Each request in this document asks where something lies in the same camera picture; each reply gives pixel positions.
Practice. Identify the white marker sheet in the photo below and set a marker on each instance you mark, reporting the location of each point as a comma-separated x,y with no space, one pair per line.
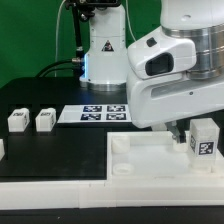
101,113

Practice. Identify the white left fence piece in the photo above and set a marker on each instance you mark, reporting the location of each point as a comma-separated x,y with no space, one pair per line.
2,151

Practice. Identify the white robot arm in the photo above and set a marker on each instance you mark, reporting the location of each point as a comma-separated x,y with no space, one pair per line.
190,15

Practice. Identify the white front fence wall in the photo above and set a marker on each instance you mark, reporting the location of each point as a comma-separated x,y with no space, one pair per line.
116,193

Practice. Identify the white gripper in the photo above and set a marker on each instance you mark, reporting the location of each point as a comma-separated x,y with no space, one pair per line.
175,74

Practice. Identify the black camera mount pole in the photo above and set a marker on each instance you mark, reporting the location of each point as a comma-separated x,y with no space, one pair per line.
81,11

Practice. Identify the white square tabletop tray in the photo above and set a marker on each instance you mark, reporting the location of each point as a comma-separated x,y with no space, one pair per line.
149,155

